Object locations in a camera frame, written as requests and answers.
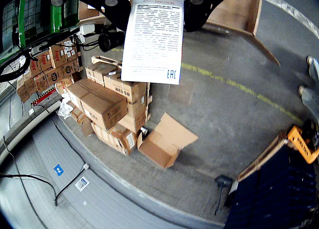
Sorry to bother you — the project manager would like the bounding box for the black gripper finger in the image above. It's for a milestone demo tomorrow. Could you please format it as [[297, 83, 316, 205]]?
[[184, 0, 264, 32], [37, 0, 132, 32]]

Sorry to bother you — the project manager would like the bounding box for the red white printed carton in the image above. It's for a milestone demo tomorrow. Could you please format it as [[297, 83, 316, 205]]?
[[121, 0, 186, 85]]

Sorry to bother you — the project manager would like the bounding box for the white power box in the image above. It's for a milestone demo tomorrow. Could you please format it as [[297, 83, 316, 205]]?
[[79, 24, 97, 44]]

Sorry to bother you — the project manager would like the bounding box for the divided cardboard box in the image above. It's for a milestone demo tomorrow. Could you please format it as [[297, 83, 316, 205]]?
[[78, 0, 281, 66]]

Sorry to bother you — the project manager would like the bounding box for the small taped cardboard box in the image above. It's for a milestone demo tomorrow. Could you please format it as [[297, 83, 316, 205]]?
[[85, 61, 120, 87]]

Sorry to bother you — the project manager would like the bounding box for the cardboard box black logo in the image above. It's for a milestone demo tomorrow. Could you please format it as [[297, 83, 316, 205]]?
[[61, 60, 80, 78], [44, 66, 64, 86]]

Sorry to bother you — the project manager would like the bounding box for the Alley print cardboard box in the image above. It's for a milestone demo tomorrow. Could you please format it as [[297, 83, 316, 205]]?
[[48, 44, 67, 69]]

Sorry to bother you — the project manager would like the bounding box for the cardboard box BS print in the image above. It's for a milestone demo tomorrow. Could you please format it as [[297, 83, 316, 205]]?
[[103, 71, 151, 134]]

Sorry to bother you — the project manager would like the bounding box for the large plain cardboard box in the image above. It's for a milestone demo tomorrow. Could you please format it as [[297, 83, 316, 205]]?
[[66, 78, 128, 130]]

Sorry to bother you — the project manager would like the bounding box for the low labelled cardboard box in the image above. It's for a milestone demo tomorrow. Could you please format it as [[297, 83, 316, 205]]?
[[91, 121, 138, 157]]

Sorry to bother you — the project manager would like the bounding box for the open empty cardboard box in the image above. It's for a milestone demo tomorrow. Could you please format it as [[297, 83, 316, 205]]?
[[136, 112, 199, 169]]

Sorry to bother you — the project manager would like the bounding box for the black round device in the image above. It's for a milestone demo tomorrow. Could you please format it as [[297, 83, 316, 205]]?
[[98, 31, 118, 52]]

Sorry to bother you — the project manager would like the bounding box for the green metal rack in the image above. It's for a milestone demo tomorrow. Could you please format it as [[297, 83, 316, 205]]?
[[14, 0, 80, 50]]

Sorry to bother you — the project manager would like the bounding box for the crumpled white plastic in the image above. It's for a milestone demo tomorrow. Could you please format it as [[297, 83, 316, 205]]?
[[57, 92, 75, 120]]

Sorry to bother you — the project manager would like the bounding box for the person in blue jeans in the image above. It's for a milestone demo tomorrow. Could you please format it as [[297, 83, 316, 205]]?
[[298, 55, 319, 117]]

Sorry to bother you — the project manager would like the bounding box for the wooden pallet board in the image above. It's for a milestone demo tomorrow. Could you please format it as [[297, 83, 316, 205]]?
[[236, 130, 290, 183]]

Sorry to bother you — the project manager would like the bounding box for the yellow pallet jack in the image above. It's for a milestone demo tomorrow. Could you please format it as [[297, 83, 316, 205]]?
[[286, 119, 319, 165]]

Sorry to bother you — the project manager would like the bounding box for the black floor squeegee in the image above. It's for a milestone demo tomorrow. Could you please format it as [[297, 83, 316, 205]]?
[[214, 174, 234, 216]]

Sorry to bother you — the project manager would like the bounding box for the dark blue crate stack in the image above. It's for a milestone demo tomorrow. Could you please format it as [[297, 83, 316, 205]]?
[[224, 141, 319, 229]]

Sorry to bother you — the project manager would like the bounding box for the blue wall sticker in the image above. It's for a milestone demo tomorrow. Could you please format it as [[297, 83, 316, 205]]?
[[53, 163, 64, 177]]

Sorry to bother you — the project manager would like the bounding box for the white wall label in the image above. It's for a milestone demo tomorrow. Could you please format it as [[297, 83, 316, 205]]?
[[74, 176, 90, 192]]

